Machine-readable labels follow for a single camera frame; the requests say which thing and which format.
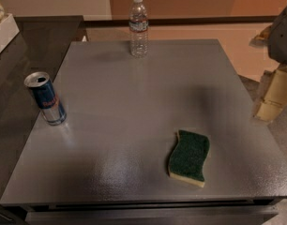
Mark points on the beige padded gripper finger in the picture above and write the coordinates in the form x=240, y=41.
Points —
x=271, y=95

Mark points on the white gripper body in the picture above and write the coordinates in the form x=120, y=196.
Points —
x=282, y=37

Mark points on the clear plastic water bottle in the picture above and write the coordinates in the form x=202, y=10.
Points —
x=138, y=28

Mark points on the green and yellow sponge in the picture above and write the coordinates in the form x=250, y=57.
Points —
x=186, y=162

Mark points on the dark side counter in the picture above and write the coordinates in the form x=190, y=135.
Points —
x=41, y=45

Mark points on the blue silver Red Bull can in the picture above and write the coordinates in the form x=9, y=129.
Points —
x=41, y=88

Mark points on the white box on counter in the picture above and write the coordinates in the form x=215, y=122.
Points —
x=8, y=31

